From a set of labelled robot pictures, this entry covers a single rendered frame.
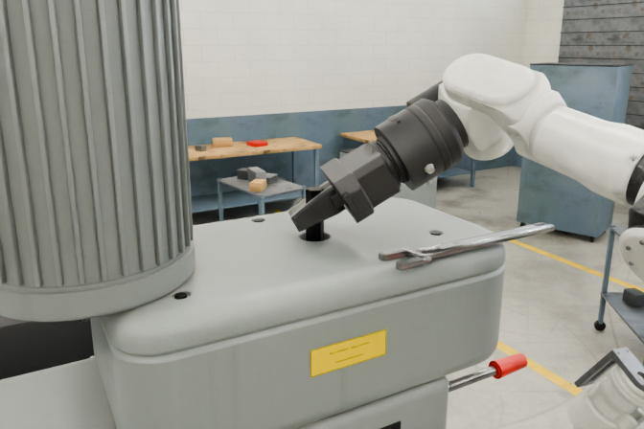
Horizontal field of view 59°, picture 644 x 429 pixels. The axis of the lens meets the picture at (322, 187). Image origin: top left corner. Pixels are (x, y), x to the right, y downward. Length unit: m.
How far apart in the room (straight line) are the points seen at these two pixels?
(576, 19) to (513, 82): 9.14
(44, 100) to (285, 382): 0.33
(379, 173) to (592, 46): 9.01
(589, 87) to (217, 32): 4.37
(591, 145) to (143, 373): 0.46
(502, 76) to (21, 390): 0.61
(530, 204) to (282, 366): 6.48
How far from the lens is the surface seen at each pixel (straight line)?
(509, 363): 0.81
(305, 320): 0.56
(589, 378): 0.95
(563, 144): 0.61
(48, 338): 0.96
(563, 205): 6.85
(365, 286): 0.58
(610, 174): 0.58
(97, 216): 0.49
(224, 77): 7.49
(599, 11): 9.57
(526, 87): 0.63
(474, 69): 0.67
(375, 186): 0.63
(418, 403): 0.71
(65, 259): 0.51
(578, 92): 6.63
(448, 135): 0.65
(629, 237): 0.57
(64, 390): 0.69
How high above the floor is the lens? 2.11
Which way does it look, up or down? 14 degrees down
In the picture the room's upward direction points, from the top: straight up
